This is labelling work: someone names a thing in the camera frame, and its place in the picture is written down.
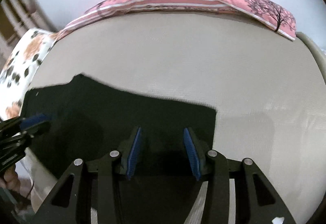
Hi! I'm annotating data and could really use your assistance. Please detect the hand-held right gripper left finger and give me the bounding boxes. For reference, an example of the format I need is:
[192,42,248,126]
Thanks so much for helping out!
[33,126,142,224]

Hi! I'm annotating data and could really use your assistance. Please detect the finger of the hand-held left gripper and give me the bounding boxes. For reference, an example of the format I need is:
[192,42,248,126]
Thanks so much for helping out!
[0,121,51,148]
[0,113,53,135]

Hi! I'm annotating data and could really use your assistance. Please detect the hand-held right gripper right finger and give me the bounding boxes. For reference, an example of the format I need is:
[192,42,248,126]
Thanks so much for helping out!
[183,127,296,224]

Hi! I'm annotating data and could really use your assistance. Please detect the black pants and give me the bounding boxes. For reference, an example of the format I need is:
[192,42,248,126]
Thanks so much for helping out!
[22,74,217,224]

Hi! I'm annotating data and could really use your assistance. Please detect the person's left hand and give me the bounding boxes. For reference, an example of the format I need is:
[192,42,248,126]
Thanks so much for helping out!
[0,167,21,192]

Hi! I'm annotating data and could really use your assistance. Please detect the white floral pillow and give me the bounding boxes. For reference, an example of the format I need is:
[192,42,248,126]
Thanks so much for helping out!
[0,28,58,123]

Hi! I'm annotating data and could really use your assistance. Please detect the beige curtain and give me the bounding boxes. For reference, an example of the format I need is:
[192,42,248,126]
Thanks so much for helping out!
[0,0,59,61]

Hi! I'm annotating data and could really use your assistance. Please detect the beige blanket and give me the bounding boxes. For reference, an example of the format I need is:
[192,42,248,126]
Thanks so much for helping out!
[295,32,326,75]

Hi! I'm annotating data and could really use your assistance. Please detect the black cable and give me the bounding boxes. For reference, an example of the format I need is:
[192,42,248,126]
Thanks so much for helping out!
[25,180,35,199]

